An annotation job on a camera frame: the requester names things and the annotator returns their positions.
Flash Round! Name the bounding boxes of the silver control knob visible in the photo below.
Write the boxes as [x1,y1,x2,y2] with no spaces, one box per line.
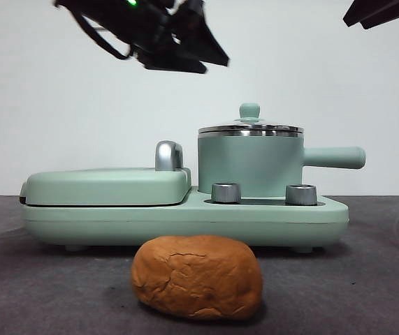
[285,184,319,206]
[211,181,242,204]

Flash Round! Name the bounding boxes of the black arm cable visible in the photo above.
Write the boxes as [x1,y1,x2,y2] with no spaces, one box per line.
[54,0,134,61]

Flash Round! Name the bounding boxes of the mint green handled steamer pot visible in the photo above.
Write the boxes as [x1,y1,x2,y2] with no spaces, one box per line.
[198,131,366,195]

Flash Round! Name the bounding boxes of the chrome griddle cover handle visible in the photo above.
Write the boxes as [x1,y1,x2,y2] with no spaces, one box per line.
[154,140,185,172]

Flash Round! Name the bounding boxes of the glass pot lid green knob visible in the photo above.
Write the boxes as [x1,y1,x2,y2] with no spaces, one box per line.
[198,102,305,135]

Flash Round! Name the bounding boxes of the mint green breakfast machine base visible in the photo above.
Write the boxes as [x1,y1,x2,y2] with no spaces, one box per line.
[22,184,349,254]

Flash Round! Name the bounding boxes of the brown potato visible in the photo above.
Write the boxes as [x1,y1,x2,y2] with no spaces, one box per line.
[131,234,264,321]

